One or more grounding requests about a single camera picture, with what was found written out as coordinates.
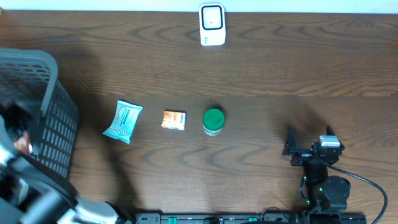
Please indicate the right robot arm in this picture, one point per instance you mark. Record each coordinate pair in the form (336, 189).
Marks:
(326, 195)

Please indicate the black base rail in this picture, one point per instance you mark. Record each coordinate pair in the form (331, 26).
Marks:
(269, 217)

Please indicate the green lid jar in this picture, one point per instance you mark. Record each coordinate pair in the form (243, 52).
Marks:
(213, 121)

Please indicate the white barcode scanner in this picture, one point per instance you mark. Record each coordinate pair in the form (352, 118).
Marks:
(212, 24)

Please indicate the red Top chocolate bar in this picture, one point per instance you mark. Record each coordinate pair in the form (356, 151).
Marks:
(23, 144)

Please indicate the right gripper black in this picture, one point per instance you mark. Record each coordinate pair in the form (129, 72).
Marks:
(291, 147)

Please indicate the small orange box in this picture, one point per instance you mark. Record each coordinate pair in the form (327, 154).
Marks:
(174, 120)

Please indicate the teal wet wipes pack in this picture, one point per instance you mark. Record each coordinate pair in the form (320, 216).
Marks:
(124, 121)

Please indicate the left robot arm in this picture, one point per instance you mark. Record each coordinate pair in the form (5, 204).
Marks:
(34, 193)

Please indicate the grey plastic basket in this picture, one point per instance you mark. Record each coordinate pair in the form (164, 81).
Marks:
(29, 78)

